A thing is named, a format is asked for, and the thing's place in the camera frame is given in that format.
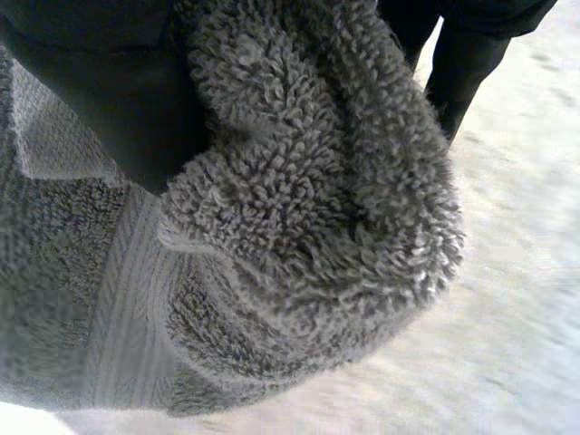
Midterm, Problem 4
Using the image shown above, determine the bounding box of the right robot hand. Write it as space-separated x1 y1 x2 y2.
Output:
0 0 559 198

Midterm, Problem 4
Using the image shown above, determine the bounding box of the grey towel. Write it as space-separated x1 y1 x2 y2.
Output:
0 0 467 419

